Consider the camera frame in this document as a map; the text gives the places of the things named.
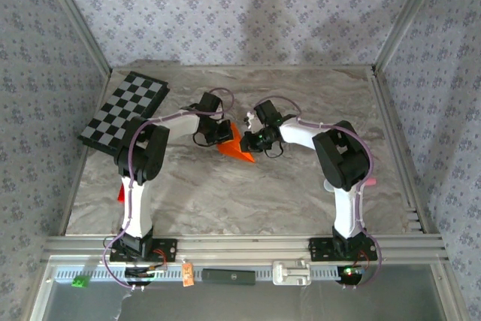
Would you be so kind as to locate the orange paper sheet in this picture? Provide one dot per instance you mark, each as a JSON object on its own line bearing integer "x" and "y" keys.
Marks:
{"x": 236, "y": 150}

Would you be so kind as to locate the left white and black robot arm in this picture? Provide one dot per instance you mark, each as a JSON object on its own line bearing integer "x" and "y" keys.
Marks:
{"x": 137, "y": 215}

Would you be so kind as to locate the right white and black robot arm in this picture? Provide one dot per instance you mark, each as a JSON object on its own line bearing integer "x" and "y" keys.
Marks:
{"x": 345, "y": 215}

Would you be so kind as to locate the black and white chessboard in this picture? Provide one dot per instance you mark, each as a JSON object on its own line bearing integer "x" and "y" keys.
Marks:
{"x": 124, "y": 106}

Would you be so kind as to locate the small red cone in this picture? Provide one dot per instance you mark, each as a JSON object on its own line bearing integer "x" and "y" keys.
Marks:
{"x": 121, "y": 195}

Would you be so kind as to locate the pink toy microphone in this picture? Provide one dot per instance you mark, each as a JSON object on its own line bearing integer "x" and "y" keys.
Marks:
{"x": 372, "y": 182}

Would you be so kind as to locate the dark rectangular bar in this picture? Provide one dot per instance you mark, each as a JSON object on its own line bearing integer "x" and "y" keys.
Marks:
{"x": 229, "y": 276}

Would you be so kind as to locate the orange tag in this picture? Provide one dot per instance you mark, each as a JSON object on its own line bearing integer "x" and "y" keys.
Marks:
{"x": 187, "y": 275}

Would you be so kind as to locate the green connector block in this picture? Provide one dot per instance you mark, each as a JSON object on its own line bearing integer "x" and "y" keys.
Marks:
{"x": 80, "y": 281}

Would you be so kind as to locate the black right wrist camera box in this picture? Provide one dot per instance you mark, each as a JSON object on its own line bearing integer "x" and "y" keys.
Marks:
{"x": 268, "y": 110}

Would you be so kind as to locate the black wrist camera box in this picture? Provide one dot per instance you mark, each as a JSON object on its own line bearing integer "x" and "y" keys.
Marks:
{"x": 210, "y": 103}
{"x": 268, "y": 110}

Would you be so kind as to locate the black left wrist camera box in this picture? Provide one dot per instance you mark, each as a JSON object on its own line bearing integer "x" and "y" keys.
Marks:
{"x": 210, "y": 103}

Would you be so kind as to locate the aluminium frame rail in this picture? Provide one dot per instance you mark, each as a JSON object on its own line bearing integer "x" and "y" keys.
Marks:
{"x": 244, "y": 247}

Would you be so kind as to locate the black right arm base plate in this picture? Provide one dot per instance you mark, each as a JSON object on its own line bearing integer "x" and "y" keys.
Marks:
{"x": 319, "y": 249}

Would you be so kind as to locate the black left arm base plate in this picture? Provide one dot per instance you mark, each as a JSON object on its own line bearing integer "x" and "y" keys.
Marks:
{"x": 165, "y": 249}

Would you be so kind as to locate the white plastic bracket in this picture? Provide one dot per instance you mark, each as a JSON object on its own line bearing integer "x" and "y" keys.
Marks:
{"x": 291, "y": 273}

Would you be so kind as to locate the aluminium side rail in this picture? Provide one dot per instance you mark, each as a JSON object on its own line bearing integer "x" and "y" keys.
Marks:
{"x": 72, "y": 200}
{"x": 399, "y": 148}

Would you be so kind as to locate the aluminium corner post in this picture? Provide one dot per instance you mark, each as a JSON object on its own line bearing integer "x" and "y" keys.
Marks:
{"x": 80, "y": 22}
{"x": 407, "y": 16}

